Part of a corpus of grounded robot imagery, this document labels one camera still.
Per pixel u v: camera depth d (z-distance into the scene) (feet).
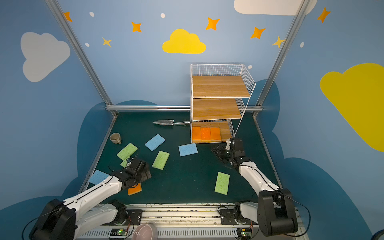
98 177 2.83
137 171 2.22
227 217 2.45
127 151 3.19
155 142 3.36
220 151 2.55
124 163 3.00
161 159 3.07
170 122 3.79
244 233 2.35
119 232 2.34
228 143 2.71
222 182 2.80
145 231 2.39
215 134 3.51
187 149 3.25
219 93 2.45
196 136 3.39
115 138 3.37
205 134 3.46
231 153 2.50
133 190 2.66
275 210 1.36
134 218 2.42
